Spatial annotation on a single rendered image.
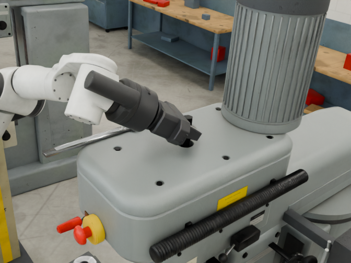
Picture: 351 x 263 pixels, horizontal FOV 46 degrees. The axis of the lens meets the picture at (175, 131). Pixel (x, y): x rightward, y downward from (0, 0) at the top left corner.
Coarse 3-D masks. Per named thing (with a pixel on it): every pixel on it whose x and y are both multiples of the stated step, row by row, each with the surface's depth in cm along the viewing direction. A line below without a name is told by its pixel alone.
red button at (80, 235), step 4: (76, 228) 82; (80, 228) 82; (84, 228) 83; (88, 228) 83; (76, 232) 81; (80, 232) 81; (84, 232) 81; (88, 232) 83; (76, 236) 82; (80, 236) 81; (84, 236) 81; (88, 236) 83; (76, 240) 82; (80, 240) 81; (84, 240) 81; (80, 244) 82; (84, 244) 82
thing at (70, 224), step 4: (84, 216) 96; (68, 220) 94; (72, 220) 93; (76, 220) 94; (80, 220) 94; (60, 224) 92; (64, 224) 92; (68, 224) 92; (72, 224) 93; (76, 224) 93; (80, 224) 94; (56, 228) 92; (60, 228) 91; (64, 228) 92; (68, 228) 92; (72, 228) 93; (60, 232) 92
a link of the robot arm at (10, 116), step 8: (0, 80) 86; (0, 88) 85; (0, 96) 86; (0, 112) 91; (8, 112) 94; (0, 120) 92; (8, 120) 94; (16, 120) 97; (0, 128) 94; (0, 136) 95
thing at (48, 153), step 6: (120, 126) 94; (102, 132) 92; (108, 132) 91; (114, 132) 92; (120, 132) 93; (84, 138) 89; (90, 138) 89; (96, 138) 89; (102, 138) 90; (66, 144) 86; (72, 144) 86; (78, 144) 87; (84, 144) 87; (48, 150) 84; (54, 150) 84; (60, 150) 84; (66, 150) 85; (48, 156) 83
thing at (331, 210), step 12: (348, 192) 136; (324, 204) 129; (336, 204) 130; (348, 204) 130; (312, 216) 125; (324, 216) 125; (336, 216) 125; (348, 216) 127; (288, 228) 125; (324, 228) 125; (336, 228) 128; (348, 228) 130; (288, 240) 126; (300, 240) 123; (276, 252) 132; (288, 252) 127; (300, 252) 123; (312, 252) 125
